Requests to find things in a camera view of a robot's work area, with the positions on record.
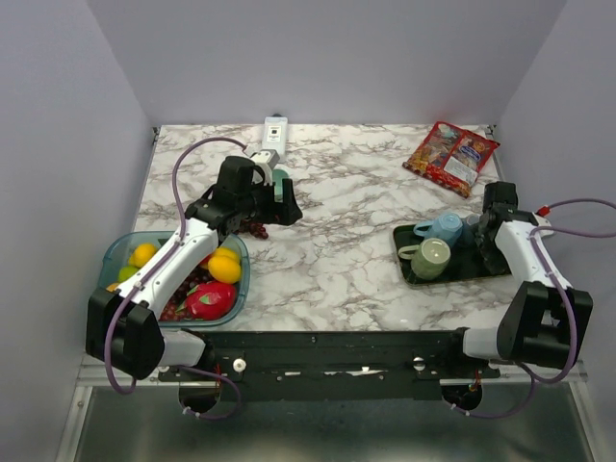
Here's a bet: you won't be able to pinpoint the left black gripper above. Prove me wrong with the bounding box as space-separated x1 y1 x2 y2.
237 176 302 226

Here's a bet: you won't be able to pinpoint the teal green mug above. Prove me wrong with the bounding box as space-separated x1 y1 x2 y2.
272 168 289 202

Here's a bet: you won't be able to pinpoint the sage green mug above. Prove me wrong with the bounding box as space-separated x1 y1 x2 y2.
398 238 451 280

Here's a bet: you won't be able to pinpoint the light blue mug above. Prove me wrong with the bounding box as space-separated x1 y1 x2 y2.
413 213 463 247

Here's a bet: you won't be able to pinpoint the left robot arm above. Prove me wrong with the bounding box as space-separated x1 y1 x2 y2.
86 149 302 380

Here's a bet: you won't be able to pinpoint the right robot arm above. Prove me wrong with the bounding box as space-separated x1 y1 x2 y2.
442 181 593 377

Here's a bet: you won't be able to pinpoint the grey blue mug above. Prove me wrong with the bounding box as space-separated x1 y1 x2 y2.
458 214 480 247

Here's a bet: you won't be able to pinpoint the loose red grape bunch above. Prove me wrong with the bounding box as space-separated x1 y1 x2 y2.
238 220 269 240

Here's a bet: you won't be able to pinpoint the yellow lemon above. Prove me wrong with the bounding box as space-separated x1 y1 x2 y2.
210 246 241 263
208 256 242 284

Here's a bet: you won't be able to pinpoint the white rectangular device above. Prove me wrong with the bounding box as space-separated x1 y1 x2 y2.
261 115 289 164

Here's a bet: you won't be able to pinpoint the clear blue fruit bin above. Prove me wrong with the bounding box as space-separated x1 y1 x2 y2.
97 231 250 328

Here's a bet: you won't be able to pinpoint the red dragon fruit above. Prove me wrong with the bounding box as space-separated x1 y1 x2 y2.
176 281 237 321

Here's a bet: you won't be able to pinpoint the grapes in bin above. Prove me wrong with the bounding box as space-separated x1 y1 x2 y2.
159 266 213 321

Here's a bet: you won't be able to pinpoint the red snack packet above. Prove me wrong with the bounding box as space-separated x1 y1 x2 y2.
402 121 500 198

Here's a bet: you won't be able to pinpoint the green fruit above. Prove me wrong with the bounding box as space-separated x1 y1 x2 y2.
117 265 140 283

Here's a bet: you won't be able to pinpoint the dark green tray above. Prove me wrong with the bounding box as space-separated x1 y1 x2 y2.
393 223 511 286

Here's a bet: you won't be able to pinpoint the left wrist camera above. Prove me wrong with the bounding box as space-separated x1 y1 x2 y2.
249 149 280 186

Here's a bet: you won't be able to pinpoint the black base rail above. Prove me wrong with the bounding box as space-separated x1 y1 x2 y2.
158 329 501 403

